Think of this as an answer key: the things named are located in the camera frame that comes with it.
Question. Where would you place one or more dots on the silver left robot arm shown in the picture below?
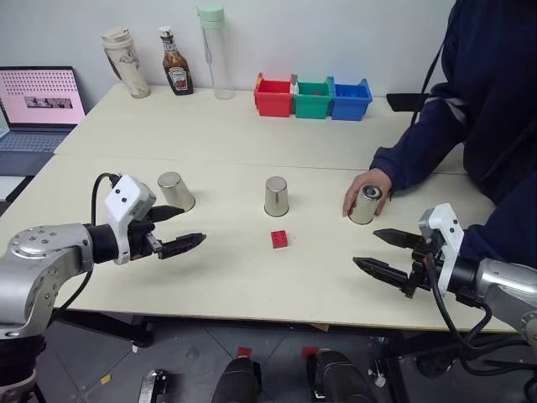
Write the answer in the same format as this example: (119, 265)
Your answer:
(42, 252)

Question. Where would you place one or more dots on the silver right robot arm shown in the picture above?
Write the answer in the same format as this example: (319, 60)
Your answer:
(503, 281)

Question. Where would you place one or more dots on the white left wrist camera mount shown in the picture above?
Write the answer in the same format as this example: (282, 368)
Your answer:
(121, 201)

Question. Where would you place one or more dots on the steel cup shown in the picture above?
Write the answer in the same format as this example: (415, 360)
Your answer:
(178, 193)
(277, 199)
(364, 210)

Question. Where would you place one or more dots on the person's navy sleeved forearm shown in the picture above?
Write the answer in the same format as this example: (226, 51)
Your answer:
(419, 138)

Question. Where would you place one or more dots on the red plastic bin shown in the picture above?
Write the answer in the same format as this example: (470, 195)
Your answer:
(273, 103)

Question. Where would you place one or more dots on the person's navy jacket torso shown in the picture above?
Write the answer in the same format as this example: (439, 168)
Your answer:
(495, 84)

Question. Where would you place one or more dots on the green plastic bin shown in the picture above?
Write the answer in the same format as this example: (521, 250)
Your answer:
(310, 105)

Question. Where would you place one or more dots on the ketchup bottle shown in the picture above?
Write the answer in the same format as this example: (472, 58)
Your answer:
(177, 67)

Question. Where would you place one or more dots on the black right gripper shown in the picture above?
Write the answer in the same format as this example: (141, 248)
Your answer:
(421, 268)

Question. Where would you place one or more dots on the blue plastic bin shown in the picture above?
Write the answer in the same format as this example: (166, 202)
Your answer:
(348, 107)

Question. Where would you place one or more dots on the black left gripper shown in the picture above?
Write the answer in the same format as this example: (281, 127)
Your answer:
(140, 243)

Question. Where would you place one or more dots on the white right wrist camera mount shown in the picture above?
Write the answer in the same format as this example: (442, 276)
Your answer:
(445, 222)

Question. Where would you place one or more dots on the black table frame leg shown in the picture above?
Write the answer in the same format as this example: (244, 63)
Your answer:
(105, 325)
(394, 365)

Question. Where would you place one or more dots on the open grey laptop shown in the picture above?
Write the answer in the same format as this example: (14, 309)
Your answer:
(42, 96)

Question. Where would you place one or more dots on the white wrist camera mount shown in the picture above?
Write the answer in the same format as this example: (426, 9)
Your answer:
(121, 201)
(445, 222)

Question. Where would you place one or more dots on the clear bottle with green lid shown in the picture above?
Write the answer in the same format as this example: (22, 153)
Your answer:
(216, 54)

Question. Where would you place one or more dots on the beige printed tumbler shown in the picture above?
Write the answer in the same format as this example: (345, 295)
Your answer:
(126, 63)

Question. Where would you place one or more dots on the red toy brick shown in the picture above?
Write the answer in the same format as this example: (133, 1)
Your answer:
(280, 239)

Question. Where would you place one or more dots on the black flat object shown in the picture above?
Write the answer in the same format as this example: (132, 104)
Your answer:
(403, 103)

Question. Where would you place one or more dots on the dark rounded shape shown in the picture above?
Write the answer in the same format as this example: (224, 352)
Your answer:
(235, 380)
(340, 378)

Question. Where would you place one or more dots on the person's bare hand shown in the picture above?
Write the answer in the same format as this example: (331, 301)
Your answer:
(354, 189)

